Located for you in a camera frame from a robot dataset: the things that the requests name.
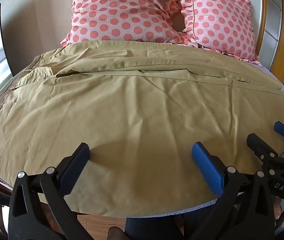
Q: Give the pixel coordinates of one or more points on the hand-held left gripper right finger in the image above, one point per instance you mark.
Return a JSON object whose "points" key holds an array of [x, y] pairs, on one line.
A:
{"points": [[205, 163]]}

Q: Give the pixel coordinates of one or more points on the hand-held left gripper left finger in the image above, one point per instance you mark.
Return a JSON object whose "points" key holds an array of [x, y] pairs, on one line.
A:
{"points": [[76, 160]]}

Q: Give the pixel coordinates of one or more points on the person's legs in dark jeans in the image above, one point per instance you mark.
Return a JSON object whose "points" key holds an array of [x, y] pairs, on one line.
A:
{"points": [[154, 227]]}

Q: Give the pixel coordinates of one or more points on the pink polka dot pillow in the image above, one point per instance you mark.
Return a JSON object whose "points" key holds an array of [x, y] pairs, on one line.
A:
{"points": [[122, 10], [222, 20]]}

